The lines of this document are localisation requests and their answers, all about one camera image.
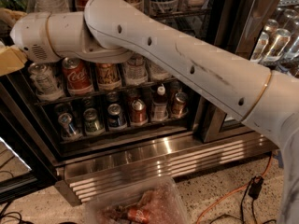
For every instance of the open glass fridge door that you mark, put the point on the open glass fridge door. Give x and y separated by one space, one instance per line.
24 168

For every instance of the clear water bottle right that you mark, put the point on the clear water bottle right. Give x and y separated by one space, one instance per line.
156 72

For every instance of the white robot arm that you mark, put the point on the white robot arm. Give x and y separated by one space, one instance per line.
110 31

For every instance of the black power adapter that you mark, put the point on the black power adapter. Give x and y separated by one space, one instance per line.
255 187

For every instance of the clear water bottle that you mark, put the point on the clear water bottle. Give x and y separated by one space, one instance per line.
135 72
156 72

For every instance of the copper can bottom shelf right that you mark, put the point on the copper can bottom shelf right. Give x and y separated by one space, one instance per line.
179 105

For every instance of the clear plastic bin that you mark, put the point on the clear plastic bin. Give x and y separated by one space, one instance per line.
160 196

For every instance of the green can bottom shelf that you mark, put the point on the green can bottom shelf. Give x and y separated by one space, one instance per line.
92 124

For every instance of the dark blue can bottom shelf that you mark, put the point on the dark blue can bottom shelf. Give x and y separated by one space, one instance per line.
116 118

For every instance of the closed glass fridge door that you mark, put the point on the closed glass fridge door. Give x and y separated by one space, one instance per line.
234 25

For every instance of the brown drink bottle white cap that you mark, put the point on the brown drink bottle white cap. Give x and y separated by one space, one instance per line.
159 105

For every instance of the red can bottom shelf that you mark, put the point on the red can bottom shelf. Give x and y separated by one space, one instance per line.
138 112

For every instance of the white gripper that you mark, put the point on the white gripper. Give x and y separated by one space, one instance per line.
30 37

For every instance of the blue silver can bottom left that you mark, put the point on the blue silver can bottom left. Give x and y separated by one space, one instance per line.
70 131

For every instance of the orange can middle shelf front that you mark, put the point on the orange can middle shelf front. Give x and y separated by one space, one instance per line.
108 77

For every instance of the clear water bottle left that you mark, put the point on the clear water bottle left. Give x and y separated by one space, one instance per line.
135 72

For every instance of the red Coca-Cola can middle front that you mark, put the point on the red Coca-Cola can middle front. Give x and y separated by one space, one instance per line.
77 76

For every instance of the red Coca-Cola can in bin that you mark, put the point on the red Coca-Cola can in bin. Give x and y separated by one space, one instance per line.
138 215

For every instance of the silver can middle shelf front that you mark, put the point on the silver can middle shelf front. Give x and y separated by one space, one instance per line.
48 86

